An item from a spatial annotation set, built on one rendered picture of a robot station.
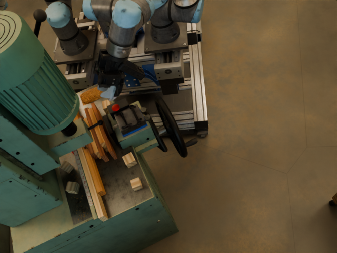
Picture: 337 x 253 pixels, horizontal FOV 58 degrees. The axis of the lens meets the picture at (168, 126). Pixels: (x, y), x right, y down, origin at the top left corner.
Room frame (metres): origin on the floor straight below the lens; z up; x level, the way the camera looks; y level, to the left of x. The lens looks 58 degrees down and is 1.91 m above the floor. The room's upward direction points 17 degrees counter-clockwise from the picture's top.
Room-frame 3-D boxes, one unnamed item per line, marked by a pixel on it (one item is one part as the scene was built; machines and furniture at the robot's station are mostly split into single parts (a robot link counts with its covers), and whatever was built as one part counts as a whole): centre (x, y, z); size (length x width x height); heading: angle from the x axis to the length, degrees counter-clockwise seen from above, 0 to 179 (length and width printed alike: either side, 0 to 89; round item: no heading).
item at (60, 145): (0.62, 0.35, 1.03); 0.14 x 0.07 x 0.09; 99
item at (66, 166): (0.63, 0.46, 0.82); 0.03 x 0.03 x 0.04; 42
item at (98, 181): (0.72, 0.34, 0.92); 0.60 x 0.02 x 0.04; 9
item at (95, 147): (0.66, 0.30, 0.93); 0.17 x 0.02 x 0.06; 9
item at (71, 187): (0.53, 0.44, 0.82); 0.04 x 0.04 x 0.04; 68
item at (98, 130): (0.68, 0.26, 0.94); 0.17 x 0.02 x 0.07; 9
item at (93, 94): (0.89, 0.28, 0.91); 0.10 x 0.07 x 0.02; 99
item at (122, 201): (0.65, 0.22, 0.87); 0.61 x 0.30 x 0.06; 9
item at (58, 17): (1.35, 0.35, 0.98); 0.13 x 0.12 x 0.14; 0
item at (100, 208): (0.63, 0.35, 0.92); 0.60 x 0.02 x 0.05; 9
